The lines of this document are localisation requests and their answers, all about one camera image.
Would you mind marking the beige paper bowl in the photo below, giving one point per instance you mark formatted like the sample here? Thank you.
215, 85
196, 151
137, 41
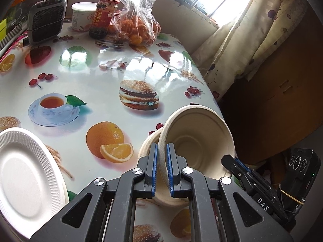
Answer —
201, 136
147, 146

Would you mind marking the brown wooden cabinet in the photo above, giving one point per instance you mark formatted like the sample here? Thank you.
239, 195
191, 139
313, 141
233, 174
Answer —
277, 100

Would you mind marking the white plastic tub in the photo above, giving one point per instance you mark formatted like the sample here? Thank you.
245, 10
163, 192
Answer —
82, 17

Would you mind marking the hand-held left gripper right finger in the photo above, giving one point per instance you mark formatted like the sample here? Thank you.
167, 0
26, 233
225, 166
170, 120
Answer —
169, 169

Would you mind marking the black white striped box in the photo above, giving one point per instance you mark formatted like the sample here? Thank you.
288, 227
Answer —
12, 36

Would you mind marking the window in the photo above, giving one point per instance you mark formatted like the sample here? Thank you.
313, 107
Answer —
222, 0

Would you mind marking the red label sauce jar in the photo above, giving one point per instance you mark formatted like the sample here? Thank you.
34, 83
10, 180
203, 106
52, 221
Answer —
103, 17

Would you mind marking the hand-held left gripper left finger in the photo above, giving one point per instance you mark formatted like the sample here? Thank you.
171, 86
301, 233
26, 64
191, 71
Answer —
154, 169

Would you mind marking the fruit print tablecloth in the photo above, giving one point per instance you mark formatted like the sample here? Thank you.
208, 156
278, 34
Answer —
101, 80

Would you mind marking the clear bag of oranges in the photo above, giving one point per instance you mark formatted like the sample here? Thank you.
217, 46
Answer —
136, 27

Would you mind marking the yellow-green box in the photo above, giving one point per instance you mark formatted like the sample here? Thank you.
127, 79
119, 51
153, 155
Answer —
2, 29

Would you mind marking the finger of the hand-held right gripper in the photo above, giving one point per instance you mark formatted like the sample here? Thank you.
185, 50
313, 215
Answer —
231, 166
243, 165

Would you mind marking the grey portable heater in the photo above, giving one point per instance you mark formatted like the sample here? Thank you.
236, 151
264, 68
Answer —
45, 22

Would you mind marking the cherry print curtain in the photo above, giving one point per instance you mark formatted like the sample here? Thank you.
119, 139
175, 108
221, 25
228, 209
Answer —
252, 42

